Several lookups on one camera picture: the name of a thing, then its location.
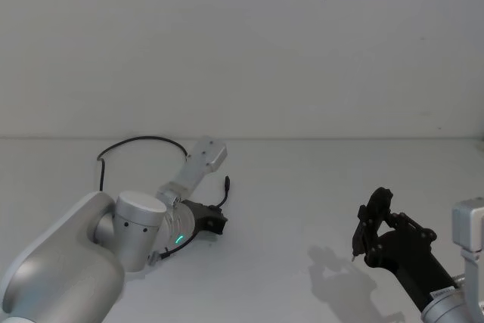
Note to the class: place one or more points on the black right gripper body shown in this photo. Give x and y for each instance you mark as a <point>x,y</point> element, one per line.
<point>408,258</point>

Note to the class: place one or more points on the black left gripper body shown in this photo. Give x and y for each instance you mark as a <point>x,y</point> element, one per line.
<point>206,218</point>

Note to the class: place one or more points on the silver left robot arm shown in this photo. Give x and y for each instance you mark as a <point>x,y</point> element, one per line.
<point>75,262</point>

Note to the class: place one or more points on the white table cloth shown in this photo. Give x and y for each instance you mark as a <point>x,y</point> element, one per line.
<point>272,270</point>

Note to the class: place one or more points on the plain pale wall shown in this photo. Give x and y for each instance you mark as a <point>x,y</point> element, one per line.
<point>189,54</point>

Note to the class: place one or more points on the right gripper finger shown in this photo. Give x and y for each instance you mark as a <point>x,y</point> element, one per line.
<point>359,240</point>
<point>380,204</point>

